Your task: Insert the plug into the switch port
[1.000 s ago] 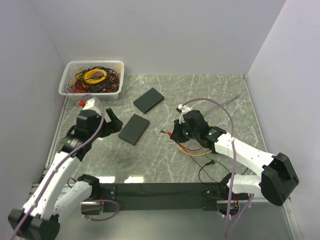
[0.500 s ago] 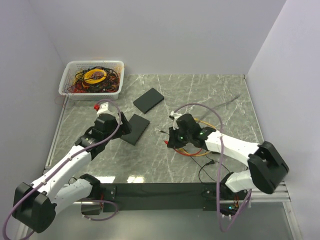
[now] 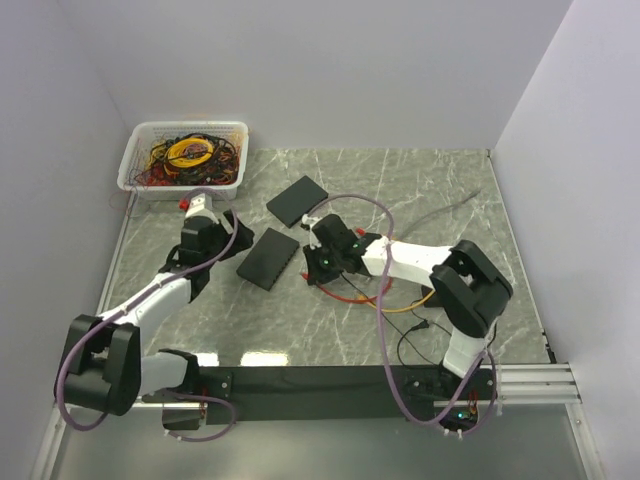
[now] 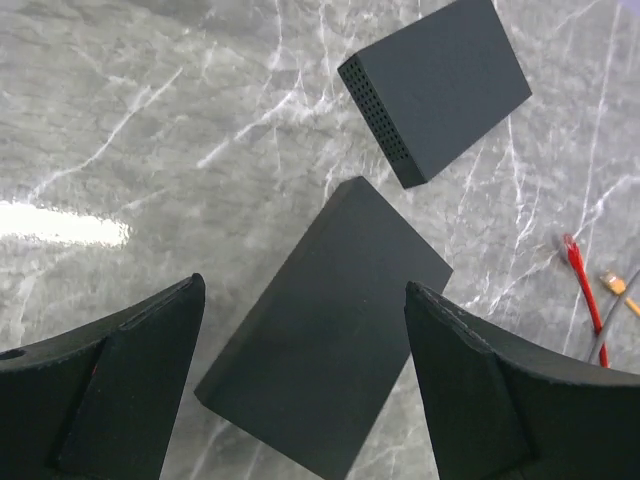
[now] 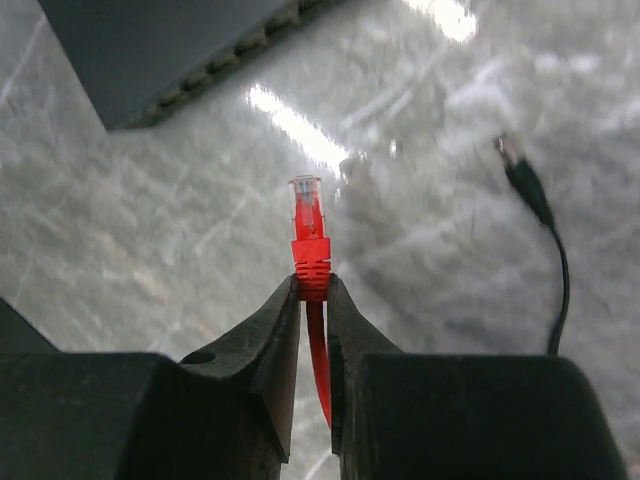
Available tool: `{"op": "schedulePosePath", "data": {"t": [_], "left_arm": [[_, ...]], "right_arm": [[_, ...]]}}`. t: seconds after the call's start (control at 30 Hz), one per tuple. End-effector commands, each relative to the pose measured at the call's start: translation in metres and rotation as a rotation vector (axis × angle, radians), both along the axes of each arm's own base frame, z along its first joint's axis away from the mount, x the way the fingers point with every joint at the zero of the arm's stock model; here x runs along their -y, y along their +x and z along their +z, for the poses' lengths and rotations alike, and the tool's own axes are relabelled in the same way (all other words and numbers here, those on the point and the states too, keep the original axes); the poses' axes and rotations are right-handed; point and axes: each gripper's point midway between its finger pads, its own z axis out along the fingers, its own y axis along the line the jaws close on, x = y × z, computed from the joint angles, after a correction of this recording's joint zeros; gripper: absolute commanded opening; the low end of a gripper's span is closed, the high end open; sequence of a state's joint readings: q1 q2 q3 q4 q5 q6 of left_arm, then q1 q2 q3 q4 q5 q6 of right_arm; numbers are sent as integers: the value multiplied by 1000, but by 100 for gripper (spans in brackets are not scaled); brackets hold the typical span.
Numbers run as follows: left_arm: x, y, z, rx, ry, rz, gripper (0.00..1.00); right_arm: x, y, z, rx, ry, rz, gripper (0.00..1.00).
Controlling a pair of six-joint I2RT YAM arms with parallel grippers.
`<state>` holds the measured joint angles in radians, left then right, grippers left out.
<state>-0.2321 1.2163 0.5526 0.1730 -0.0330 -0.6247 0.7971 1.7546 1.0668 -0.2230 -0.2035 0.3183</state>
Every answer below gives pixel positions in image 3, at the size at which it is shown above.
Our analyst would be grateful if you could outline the red ethernet cable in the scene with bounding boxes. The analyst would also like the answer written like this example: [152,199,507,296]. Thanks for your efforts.
[299,227,396,307]

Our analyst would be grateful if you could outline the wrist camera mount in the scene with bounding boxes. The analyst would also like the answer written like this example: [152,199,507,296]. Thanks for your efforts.
[301,214,322,250]
[179,193,219,224]

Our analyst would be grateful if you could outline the yellow ethernet cable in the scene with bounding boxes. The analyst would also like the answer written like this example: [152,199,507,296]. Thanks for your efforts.
[353,287,436,315]

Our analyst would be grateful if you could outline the tangled cables in basket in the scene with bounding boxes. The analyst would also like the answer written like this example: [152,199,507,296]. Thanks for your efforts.
[130,130,249,187]

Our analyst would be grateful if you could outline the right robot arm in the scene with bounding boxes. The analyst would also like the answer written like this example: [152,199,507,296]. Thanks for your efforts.
[302,214,513,399]

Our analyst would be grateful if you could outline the aluminium frame rail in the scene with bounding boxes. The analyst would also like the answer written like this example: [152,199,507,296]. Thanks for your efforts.
[32,364,585,479]

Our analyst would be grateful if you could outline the black power cable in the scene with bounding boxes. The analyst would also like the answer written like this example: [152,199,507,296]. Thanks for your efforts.
[339,272,461,369]

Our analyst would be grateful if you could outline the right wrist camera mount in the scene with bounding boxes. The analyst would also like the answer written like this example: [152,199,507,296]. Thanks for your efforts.
[301,214,322,250]

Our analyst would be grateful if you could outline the white plastic basket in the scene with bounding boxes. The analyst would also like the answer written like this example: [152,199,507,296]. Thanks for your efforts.
[116,120,249,200]

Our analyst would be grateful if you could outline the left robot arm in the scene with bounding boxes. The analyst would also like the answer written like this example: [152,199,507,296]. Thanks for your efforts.
[54,210,254,423]

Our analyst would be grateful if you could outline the black network switch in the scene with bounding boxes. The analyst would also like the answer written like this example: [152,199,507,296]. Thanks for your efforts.
[266,176,328,228]
[236,228,300,291]

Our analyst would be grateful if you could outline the black power adapter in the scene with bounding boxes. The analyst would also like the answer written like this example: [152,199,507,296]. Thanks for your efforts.
[421,285,442,309]

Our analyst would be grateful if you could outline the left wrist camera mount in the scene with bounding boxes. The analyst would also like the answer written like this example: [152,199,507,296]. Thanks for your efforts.
[179,193,219,224]

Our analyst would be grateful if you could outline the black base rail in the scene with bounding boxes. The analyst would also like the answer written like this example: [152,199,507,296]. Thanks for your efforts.
[142,364,496,426]

